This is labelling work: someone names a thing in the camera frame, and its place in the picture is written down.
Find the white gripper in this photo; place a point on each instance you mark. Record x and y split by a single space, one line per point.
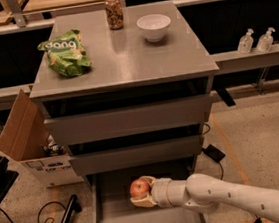
161 192

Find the red apple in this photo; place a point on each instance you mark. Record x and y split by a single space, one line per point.
139 188

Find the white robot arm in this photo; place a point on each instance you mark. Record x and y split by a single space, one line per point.
198 191

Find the grey open bottom drawer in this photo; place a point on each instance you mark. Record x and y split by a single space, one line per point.
111 196

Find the grey middle drawer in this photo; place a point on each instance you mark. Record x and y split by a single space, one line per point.
128 157

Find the grey top drawer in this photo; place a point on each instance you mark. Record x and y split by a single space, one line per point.
126 121

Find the grey drawer cabinet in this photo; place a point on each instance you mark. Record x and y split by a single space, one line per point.
127 70

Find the black power adapter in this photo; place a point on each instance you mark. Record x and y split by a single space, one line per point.
213 153

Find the brown cardboard box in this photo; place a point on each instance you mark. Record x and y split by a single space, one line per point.
26 140

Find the green dang snack bag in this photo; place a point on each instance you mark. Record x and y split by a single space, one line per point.
66 54

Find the white ceramic bowl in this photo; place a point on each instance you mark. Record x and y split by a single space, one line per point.
154 27

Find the left clear pump bottle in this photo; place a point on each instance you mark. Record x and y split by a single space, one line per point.
246 42

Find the clear pump bottle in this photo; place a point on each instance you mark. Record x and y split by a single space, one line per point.
266 41
246 42

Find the right clear pump bottle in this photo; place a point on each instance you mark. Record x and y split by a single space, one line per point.
266 41

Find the patterned drink can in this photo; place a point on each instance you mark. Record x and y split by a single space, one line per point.
114 14

